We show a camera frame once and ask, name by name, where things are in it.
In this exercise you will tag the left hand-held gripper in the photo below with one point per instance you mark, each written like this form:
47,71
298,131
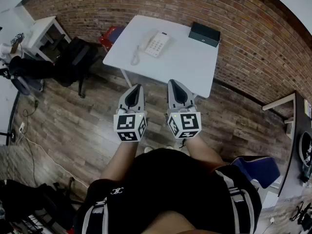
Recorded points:
126,123

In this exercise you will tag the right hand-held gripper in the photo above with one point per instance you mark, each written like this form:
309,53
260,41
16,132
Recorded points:
189,122

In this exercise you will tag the person's right forearm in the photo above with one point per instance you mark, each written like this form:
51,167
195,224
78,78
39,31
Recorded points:
202,152

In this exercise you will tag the person's left forearm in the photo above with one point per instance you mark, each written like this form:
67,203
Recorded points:
122,160

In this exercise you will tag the white desk telephone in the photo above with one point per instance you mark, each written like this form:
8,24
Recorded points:
157,45

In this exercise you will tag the white table leg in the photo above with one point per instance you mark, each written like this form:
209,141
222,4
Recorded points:
126,78

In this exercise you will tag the person's white right shoe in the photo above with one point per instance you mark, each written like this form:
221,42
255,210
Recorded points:
186,150

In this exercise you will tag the person's white shoe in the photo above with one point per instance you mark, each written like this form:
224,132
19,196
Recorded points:
148,149
186,150

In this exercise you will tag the person's white left shoe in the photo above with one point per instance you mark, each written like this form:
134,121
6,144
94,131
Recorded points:
148,149

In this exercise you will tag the black rectangular box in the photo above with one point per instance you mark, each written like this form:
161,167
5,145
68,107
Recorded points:
204,34

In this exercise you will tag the black office chair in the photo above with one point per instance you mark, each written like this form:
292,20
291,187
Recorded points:
75,57

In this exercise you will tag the person's black striped shirt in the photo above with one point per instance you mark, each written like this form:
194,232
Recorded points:
165,186

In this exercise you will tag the blue chair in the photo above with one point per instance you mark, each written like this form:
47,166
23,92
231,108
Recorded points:
258,169

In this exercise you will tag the black jacket on chair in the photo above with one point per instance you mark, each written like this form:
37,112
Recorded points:
29,67

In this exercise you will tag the white side desk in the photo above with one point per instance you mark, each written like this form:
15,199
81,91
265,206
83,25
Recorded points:
42,36

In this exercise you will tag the white power strip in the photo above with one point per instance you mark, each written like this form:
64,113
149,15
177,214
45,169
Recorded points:
22,127

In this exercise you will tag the black desk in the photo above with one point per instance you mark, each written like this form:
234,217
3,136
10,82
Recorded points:
296,155

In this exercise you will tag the round black device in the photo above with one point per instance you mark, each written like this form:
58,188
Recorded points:
306,149

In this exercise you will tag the black chair with clutter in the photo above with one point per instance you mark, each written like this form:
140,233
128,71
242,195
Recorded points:
31,203

